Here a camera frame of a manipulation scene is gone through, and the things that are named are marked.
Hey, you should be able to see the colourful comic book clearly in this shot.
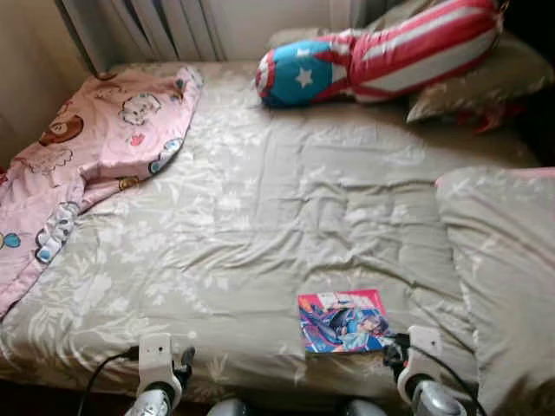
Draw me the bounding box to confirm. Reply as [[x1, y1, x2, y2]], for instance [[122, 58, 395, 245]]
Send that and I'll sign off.
[[297, 289, 395, 354]]

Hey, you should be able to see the pink cartoon print blanket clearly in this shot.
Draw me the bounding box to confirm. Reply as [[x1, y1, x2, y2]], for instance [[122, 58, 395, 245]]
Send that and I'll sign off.
[[0, 65, 203, 317]]

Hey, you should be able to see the grey left robot leg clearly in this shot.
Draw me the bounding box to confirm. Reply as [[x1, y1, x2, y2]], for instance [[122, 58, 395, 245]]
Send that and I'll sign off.
[[206, 397, 252, 416]]

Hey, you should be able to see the grey robot leg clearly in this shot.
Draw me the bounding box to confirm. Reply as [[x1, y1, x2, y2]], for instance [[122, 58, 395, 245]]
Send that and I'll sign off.
[[206, 397, 252, 416], [343, 397, 387, 416]]

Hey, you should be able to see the grey right robot leg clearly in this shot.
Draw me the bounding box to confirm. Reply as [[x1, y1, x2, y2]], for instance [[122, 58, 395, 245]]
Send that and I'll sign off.
[[343, 397, 387, 416]]

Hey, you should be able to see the folded grey floral quilt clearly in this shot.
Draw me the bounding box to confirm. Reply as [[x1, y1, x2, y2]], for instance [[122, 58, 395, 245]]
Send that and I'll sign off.
[[434, 166, 555, 416]]

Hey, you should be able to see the grey floral duvet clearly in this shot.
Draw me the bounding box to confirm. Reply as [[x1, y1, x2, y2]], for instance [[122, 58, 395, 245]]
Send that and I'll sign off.
[[0, 59, 543, 413]]

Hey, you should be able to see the red cloth item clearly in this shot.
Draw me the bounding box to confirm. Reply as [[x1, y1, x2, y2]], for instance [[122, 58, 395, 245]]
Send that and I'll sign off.
[[464, 102, 526, 133]]

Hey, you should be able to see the grey floral pillow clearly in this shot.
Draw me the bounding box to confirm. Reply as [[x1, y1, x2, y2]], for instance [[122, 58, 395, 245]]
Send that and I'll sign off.
[[406, 33, 554, 124]]

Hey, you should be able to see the red white blue bolster pillow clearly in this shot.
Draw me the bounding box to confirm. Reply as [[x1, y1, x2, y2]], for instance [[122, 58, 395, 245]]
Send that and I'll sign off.
[[254, 0, 508, 109]]

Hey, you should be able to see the grey pleated curtain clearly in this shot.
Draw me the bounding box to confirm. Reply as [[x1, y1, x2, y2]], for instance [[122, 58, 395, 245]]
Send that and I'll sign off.
[[328, 0, 387, 31], [56, 0, 213, 75]]

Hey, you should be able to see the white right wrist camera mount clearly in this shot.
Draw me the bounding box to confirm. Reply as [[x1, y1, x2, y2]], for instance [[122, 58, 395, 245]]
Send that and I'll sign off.
[[397, 326, 445, 404]]

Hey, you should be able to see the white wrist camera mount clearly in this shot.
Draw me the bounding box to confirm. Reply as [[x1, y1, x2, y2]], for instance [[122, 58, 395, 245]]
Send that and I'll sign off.
[[137, 334, 178, 404], [397, 326, 445, 404]]

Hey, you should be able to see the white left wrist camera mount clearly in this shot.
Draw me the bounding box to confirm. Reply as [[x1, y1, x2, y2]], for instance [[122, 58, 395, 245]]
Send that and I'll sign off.
[[137, 334, 178, 404]]

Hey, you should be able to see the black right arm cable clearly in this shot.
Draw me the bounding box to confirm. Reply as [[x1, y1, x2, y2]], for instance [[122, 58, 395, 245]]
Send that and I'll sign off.
[[412, 345, 486, 416]]

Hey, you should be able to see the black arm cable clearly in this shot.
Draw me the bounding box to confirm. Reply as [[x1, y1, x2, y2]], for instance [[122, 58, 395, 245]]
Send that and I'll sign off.
[[76, 347, 141, 416], [412, 345, 486, 416]]

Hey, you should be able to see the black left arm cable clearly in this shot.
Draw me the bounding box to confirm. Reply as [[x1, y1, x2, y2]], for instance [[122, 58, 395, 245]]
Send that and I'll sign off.
[[76, 347, 141, 416]]

